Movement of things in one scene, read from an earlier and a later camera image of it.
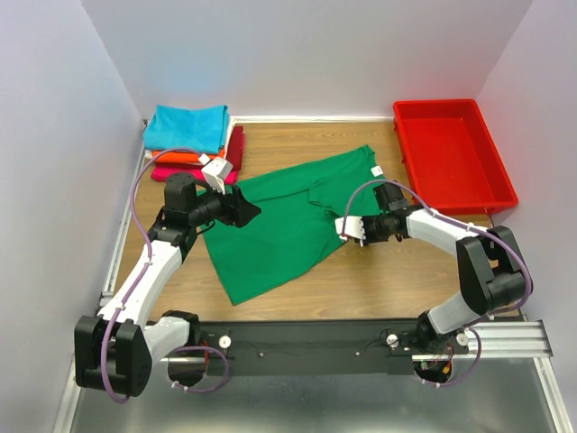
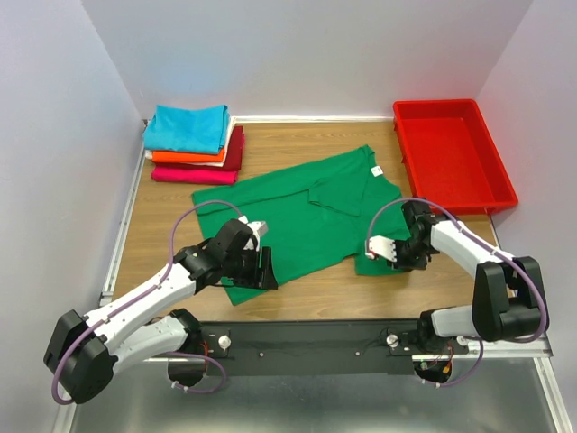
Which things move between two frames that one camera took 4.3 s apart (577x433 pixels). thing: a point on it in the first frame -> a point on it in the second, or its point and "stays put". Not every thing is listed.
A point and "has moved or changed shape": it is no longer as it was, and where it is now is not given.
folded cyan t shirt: (203, 129) stays put
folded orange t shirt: (178, 157) stays put
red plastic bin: (452, 156) stays put
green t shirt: (297, 222) has moved or changed shape
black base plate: (313, 346) stays put
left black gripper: (237, 209) -> (269, 280)
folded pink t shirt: (161, 172) stays put
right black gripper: (369, 238) -> (406, 266)
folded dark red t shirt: (234, 148) stays put
